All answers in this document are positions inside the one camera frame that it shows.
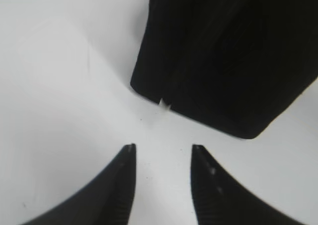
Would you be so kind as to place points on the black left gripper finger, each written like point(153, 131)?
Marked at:
point(106, 200)

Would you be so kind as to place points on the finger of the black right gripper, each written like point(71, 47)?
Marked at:
point(219, 199)

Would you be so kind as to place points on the black canvas tote bag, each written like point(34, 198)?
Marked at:
point(234, 65)

